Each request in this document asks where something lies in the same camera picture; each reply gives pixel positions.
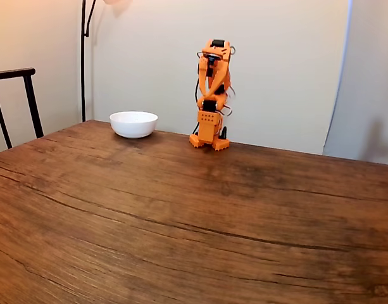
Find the black floor lamp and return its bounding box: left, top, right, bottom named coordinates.
left=80, top=0, right=133, bottom=123

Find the white bowl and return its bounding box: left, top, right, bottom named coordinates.
left=109, top=110, right=159, bottom=139

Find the black cable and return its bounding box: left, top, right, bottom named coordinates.
left=192, top=77, right=201, bottom=135

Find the white backdrop board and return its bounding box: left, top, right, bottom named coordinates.
left=92, top=0, right=353, bottom=156

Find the black chair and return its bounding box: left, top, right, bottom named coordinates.
left=0, top=67, right=45, bottom=149

